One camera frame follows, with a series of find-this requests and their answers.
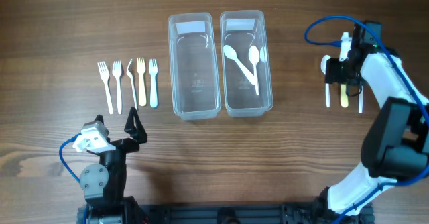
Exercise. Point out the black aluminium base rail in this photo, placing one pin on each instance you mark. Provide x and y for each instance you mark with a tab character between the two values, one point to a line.
285	213

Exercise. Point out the right clear plastic container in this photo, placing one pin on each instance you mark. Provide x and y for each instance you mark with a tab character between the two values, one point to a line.
241	30

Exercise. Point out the light blue plastic fork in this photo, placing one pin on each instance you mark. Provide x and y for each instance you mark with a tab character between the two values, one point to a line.
153	71

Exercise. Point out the outermost white plastic spoon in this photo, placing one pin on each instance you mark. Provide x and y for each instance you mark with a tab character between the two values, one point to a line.
360	100

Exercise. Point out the yellow plastic fork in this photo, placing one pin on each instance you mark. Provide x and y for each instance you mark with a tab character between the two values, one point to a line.
141	69

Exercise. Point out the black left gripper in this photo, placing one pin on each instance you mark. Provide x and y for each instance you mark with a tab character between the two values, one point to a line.
137	134

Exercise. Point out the thin white plastic spoon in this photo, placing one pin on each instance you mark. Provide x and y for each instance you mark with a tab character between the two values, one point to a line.
327	88

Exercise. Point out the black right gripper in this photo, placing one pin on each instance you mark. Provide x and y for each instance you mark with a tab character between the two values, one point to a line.
331	75

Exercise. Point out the long white plastic spoon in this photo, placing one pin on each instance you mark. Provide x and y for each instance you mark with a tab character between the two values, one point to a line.
231	54

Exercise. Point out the white plastic fork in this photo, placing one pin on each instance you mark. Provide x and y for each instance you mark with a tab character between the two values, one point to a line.
117	73
130	75
104	75

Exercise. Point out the yellow plastic spoon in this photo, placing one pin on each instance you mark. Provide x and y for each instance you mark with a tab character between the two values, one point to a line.
343	96

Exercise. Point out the clear plastic container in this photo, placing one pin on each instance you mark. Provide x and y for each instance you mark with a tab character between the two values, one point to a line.
241	30
193	66

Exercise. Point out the left clear plastic container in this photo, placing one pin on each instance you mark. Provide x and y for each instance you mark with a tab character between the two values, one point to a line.
193	66

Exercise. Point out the wide-handled white spoon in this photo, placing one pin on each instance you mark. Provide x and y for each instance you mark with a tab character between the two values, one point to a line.
254	59

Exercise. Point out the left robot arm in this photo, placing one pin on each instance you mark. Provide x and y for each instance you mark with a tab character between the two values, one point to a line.
104	183

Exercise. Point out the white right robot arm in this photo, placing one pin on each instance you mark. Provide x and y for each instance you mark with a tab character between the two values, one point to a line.
395	150

